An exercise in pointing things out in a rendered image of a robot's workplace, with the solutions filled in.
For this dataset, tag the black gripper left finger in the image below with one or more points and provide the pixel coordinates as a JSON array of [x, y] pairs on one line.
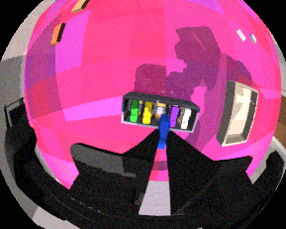
[[132, 168]]

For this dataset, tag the tan rectangular block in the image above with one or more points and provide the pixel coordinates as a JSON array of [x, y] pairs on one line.
[[81, 4]]

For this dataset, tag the yellow fuse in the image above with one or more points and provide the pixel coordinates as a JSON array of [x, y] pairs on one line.
[[146, 112]]

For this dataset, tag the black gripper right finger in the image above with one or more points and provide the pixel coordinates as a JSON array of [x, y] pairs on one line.
[[191, 172]]

